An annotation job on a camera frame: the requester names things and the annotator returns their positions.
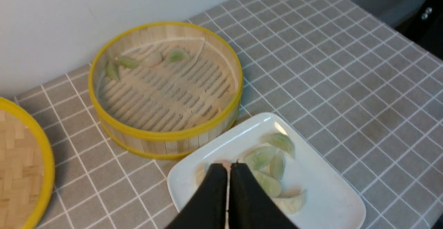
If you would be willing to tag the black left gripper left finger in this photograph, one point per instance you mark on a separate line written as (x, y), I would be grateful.
(207, 207)

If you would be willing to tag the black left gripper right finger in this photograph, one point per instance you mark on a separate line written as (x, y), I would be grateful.
(249, 207)

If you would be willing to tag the green dumpling on plate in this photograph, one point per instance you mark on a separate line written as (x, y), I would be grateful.
(281, 141)
(259, 158)
(269, 184)
(277, 165)

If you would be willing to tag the pale dumpling on plate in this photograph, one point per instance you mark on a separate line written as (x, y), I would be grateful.
(292, 204)

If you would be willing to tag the white square plate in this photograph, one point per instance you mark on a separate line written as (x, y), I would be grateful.
(331, 202)

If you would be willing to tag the yellow rimmed bamboo steamer basket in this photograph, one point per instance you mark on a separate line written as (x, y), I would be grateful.
(171, 109)

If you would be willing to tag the green dumpling in steamer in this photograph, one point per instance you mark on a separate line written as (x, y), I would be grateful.
(111, 69)
(127, 62)
(177, 55)

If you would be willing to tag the grey checked tablecloth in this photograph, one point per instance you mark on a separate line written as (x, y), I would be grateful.
(364, 97)

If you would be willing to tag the yellow rimmed bamboo steamer lid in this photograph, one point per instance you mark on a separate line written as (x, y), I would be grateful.
(26, 168)

